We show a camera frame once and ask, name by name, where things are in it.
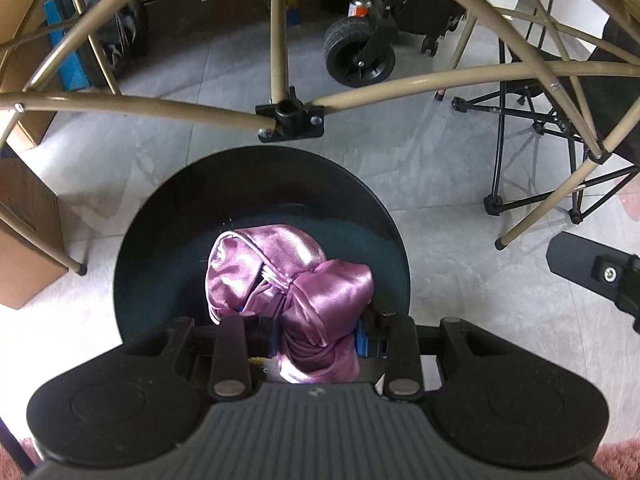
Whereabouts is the purple satin bow bonnet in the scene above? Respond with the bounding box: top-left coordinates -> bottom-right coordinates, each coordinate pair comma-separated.
204,224 -> 374,384

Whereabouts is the black round trash bin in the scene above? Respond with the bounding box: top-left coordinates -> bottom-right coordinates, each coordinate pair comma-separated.
113,146 -> 411,341

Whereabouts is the black folding chair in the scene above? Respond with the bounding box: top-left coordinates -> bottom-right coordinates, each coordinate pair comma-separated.
434,19 -> 640,226

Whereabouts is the pink rug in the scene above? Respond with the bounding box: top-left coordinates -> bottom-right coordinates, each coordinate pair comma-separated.
593,439 -> 640,480

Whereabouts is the cardboard box with green liner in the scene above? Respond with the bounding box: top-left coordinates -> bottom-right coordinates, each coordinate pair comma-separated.
0,154 -> 68,311

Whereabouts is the black wagon wheel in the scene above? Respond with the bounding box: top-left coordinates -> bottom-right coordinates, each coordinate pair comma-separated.
323,16 -> 396,88

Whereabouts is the tan folding table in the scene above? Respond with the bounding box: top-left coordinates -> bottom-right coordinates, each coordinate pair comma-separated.
0,0 -> 640,276

